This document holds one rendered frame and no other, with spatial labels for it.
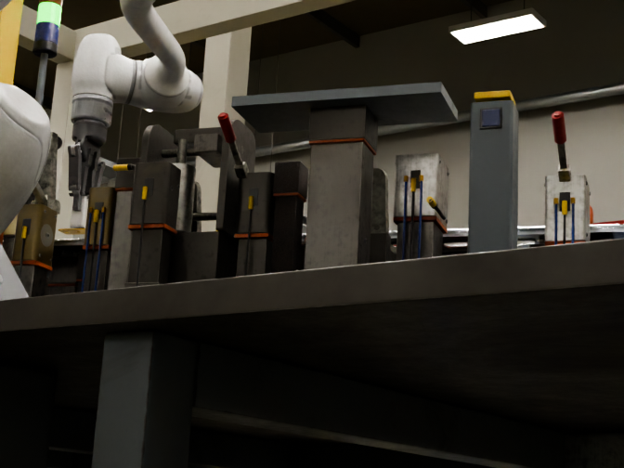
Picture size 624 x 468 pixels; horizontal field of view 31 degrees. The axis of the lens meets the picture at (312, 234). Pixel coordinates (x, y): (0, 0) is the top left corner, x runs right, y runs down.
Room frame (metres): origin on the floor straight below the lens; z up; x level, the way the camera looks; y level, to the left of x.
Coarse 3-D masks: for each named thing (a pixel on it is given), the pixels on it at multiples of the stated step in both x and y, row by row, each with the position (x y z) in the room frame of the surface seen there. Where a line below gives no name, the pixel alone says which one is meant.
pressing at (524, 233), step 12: (456, 228) 2.04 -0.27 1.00; (528, 228) 2.00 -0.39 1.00; (540, 228) 1.99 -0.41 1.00; (600, 228) 1.96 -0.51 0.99; (612, 228) 1.95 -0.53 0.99; (60, 240) 2.30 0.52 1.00; (72, 240) 2.29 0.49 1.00; (444, 240) 2.12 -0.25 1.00; (456, 240) 2.12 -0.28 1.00; (60, 252) 2.40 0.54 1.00; (72, 252) 2.40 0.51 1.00; (444, 252) 2.21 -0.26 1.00; (456, 252) 2.20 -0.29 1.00
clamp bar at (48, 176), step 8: (56, 136) 2.25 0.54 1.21; (56, 144) 2.25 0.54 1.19; (48, 152) 2.24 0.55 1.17; (56, 152) 2.25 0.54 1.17; (48, 160) 2.24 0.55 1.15; (56, 160) 2.26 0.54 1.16; (48, 168) 2.25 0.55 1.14; (56, 168) 2.26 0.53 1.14; (48, 176) 2.25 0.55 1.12; (56, 176) 2.26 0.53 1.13; (40, 184) 2.26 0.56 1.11; (48, 184) 2.25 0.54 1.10; (56, 184) 2.27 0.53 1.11; (48, 192) 2.25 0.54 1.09; (48, 200) 2.26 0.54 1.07
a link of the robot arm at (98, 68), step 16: (80, 48) 2.37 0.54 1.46; (96, 48) 2.35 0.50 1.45; (112, 48) 2.37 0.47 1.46; (80, 64) 2.36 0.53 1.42; (96, 64) 2.35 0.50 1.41; (112, 64) 2.36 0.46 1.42; (128, 64) 2.38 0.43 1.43; (80, 80) 2.36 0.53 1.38; (96, 80) 2.36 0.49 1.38; (112, 80) 2.37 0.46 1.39; (128, 80) 2.38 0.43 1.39; (112, 96) 2.39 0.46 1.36; (128, 96) 2.41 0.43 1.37
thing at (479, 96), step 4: (480, 92) 1.76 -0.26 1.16; (484, 92) 1.75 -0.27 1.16; (488, 92) 1.75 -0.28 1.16; (492, 92) 1.75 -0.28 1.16; (496, 92) 1.75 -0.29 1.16; (500, 92) 1.74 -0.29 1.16; (504, 92) 1.74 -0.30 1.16; (508, 92) 1.74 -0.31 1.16; (476, 96) 1.76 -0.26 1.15; (480, 96) 1.75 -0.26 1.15; (484, 96) 1.75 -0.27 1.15; (488, 96) 1.75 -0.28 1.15; (492, 96) 1.75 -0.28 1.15; (496, 96) 1.75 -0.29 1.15; (500, 96) 1.74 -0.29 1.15; (504, 96) 1.74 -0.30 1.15; (508, 96) 1.74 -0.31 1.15; (512, 96) 1.76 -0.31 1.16; (476, 100) 1.77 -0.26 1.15; (480, 100) 1.76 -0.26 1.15; (484, 100) 1.76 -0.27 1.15; (488, 100) 1.76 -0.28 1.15; (492, 100) 1.76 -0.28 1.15; (496, 100) 1.76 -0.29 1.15
